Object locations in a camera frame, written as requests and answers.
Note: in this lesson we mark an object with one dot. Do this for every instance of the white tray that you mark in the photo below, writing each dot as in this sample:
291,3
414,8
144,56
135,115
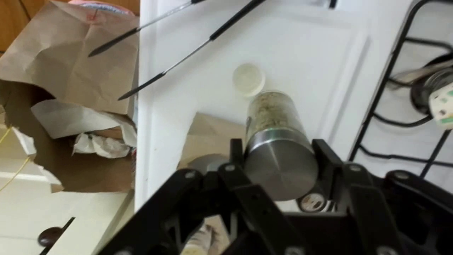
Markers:
311,54

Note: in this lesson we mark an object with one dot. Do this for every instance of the crumpled white paper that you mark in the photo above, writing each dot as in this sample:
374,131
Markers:
108,148

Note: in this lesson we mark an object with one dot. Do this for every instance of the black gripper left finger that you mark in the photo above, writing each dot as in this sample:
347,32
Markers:
257,227

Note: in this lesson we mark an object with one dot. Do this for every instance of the brown paper bag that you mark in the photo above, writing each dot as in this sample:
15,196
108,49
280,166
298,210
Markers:
46,76

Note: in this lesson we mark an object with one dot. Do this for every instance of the white stove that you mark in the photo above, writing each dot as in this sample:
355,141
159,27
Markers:
377,127

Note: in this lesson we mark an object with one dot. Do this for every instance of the white plastic lid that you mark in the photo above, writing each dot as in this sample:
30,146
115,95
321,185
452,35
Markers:
248,80

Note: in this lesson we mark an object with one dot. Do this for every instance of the black tongs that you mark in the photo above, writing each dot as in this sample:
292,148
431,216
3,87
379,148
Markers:
182,59

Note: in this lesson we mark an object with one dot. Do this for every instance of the glass jar with steel lid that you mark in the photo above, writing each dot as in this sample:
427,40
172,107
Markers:
278,156

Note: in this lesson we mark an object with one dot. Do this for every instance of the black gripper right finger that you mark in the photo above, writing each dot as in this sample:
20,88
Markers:
363,222

